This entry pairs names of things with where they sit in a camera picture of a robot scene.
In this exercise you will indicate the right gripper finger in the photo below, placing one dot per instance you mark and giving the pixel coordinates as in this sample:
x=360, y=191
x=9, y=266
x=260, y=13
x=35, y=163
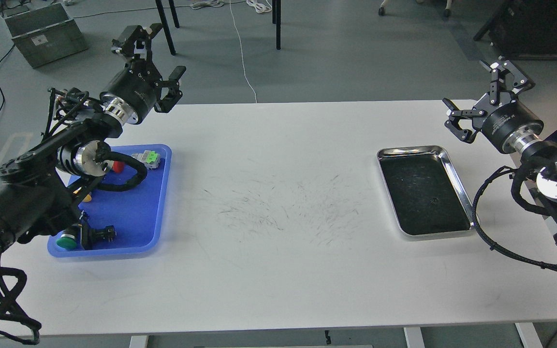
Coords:
x=507, y=81
x=455, y=116

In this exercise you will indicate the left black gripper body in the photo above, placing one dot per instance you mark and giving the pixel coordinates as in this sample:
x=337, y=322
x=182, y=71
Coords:
x=129, y=96

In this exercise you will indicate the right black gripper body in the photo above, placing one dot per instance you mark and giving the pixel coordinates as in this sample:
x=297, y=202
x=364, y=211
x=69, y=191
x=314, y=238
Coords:
x=510, y=118

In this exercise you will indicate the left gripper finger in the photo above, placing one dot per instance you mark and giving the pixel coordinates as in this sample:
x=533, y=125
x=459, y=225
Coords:
x=134, y=45
x=174, y=94

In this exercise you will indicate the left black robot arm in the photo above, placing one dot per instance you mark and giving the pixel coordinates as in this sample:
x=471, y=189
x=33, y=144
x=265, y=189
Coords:
x=43, y=187

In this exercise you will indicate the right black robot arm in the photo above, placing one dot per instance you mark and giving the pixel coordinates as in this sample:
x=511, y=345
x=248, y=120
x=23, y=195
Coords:
x=534, y=182

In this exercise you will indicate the grey green connector part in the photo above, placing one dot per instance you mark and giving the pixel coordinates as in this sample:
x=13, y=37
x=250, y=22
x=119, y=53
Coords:
x=150, y=158

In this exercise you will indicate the black equipment cart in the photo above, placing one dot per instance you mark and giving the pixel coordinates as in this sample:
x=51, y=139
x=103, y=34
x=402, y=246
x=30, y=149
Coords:
x=523, y=29

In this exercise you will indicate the silver metal tray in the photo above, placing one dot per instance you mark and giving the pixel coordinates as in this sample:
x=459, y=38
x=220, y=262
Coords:
x=428, y=197

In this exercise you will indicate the blue plastic tray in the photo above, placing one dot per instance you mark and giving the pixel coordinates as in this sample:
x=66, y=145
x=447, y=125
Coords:
x=136, y=214

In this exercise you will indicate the black table leg pair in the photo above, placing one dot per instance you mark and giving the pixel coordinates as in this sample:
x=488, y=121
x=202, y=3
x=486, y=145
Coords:
x=276, y=20

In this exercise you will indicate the red push button switch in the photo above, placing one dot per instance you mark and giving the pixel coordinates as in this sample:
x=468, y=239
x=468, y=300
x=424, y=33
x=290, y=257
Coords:
x=118, y=166

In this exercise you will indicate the black switch block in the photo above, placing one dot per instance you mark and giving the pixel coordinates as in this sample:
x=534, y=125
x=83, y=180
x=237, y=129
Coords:
x=89, y=237

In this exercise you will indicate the green push button switch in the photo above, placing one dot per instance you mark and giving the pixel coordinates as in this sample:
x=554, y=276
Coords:
x=67, y=241

